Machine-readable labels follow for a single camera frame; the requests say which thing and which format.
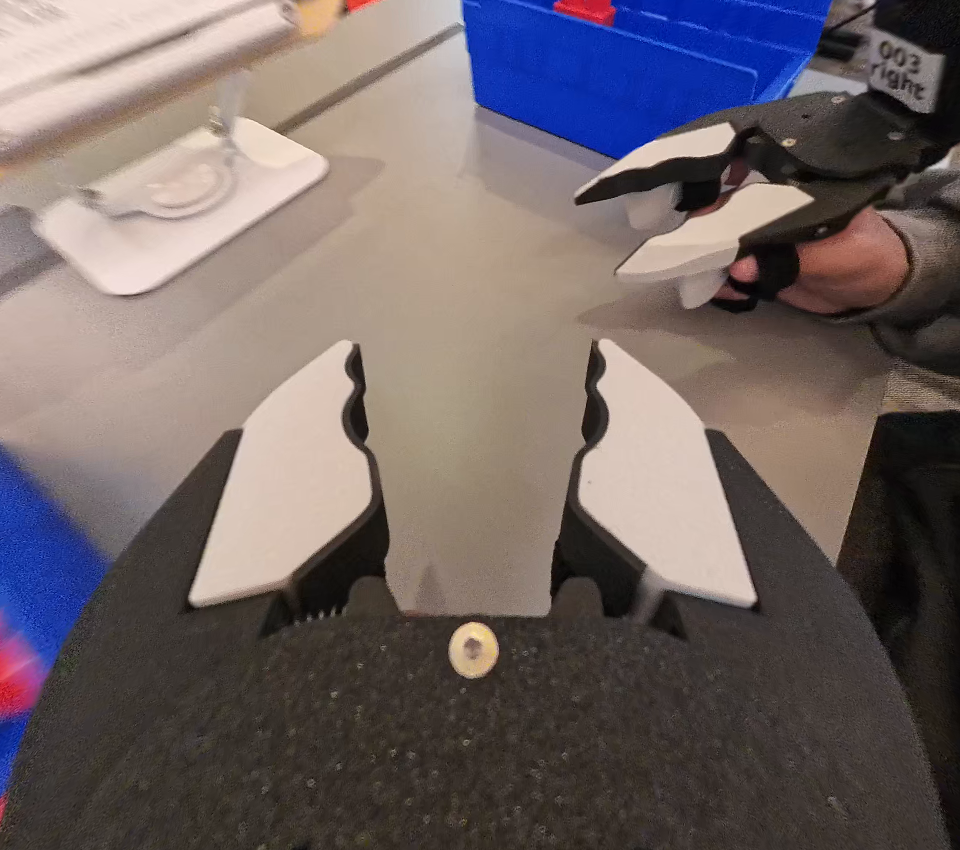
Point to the blue plastic bin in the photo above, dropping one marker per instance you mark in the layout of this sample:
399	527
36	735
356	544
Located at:
600	85
37	550

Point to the person's dark clothing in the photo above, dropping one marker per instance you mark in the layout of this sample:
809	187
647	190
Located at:
915	565

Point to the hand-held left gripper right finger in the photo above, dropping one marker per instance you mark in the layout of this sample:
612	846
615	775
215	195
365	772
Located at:
652	490

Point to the person's right hand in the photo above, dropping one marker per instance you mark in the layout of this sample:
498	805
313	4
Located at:
847	273

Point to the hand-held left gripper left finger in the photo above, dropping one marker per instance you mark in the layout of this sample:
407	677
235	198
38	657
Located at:
292	490

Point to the grey desk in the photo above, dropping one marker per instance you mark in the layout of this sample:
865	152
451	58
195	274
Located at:
465	250

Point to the white tilting stand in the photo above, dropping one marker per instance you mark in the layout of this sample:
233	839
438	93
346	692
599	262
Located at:
277	160

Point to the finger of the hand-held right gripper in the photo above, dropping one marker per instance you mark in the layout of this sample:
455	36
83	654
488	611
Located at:
667	149
720	228

